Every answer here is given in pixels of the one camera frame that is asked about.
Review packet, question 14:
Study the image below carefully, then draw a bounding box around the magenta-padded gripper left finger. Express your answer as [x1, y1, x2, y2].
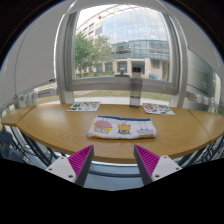
[45, 144, 95, 187]

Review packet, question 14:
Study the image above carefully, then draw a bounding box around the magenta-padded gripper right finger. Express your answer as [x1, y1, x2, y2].
[133, 144, 183, 186]

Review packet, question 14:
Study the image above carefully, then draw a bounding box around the white cartoon-print towel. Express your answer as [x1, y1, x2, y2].
[87, 115, 158, 140]

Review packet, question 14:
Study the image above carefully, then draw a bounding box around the sticker sheet with red stickers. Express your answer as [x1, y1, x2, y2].
[142, 102, 176, 116]

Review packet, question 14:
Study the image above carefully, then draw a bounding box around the grey chair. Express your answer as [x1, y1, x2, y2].
[0, 128, 21, 162]

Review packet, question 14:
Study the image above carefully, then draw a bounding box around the sticker sheet with green stickers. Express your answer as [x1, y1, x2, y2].
[66, 101, 101, 113]

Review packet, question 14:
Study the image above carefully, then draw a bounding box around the clear grey drink bottle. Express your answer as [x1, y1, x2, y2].
[129, 73, 143, 109]

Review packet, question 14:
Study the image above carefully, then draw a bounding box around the white wall socket strip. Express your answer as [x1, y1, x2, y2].
[13, 87, 58, 108]
[185, 91, 222, 108]

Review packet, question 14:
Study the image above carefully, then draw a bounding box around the black window handle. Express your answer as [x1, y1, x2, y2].
[114, 72, 131, 79]

